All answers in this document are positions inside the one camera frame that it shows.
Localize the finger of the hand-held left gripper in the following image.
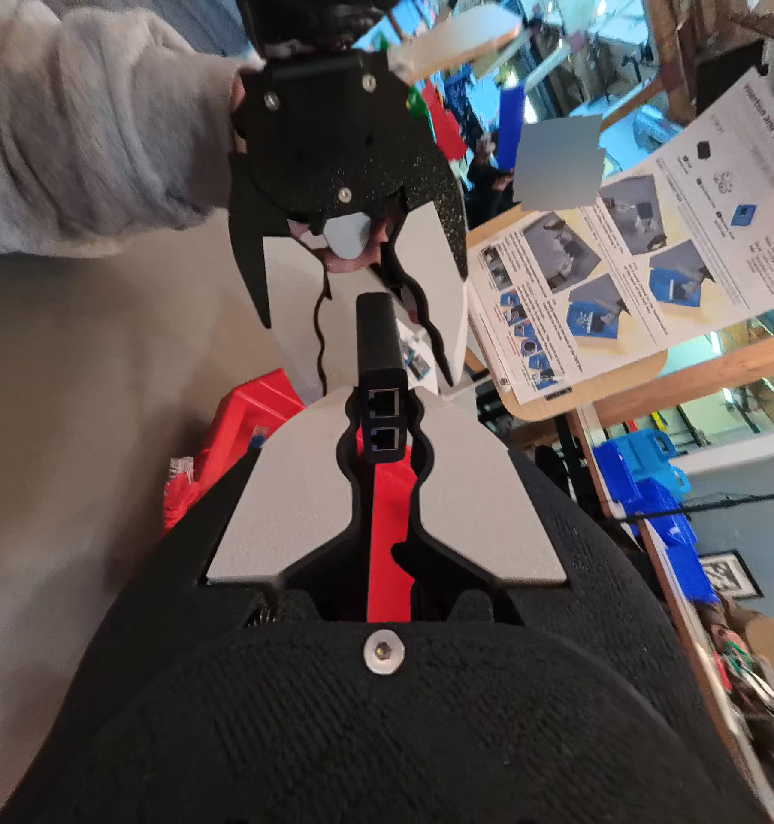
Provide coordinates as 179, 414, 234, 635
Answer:
379, 201, 470, 388
261, 233, 336, 397

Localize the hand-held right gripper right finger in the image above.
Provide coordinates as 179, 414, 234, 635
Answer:
392, 388, 569, 590

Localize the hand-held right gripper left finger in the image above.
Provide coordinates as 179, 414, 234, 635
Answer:
206, 385, 365, 590

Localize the black network adapter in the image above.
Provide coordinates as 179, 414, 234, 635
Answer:
355, 291, 410, 466

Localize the red storage bin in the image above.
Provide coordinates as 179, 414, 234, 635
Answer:
162, 367, 421, 624

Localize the person's left forearm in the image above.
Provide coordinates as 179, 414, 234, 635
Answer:
0, 0, 249, 260

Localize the person's left hand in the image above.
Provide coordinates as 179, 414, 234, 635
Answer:
288, 215, 396, 276

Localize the red plastic object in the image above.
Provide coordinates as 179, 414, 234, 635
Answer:
419, 80, 469, 162

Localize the blue panel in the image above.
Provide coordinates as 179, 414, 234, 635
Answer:
495, 85, 528, 172

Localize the white wooden-edged board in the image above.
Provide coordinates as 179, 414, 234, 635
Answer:
387, 6, 524, 85

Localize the light blue bin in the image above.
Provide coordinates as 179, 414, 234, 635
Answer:
611, 429, 692, 498

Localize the dark blue bin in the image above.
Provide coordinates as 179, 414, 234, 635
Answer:
592, 443, 723, 605

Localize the printed instruction sheet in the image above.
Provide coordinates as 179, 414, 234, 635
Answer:
467, 67, 774, 408

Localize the wooden beam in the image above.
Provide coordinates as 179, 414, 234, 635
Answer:
592, 330, 774, 430

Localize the black and white tag marker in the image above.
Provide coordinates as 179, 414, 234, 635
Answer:
698, 549, 765, 603

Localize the wooden-edged table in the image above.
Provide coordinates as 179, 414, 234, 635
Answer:
566, 406, 774, 824

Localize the thin black cable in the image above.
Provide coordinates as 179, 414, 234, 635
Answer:
619, 488, 774, 526

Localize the bundle of coloured wires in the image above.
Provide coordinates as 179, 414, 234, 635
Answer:
699, 602, 774, 796

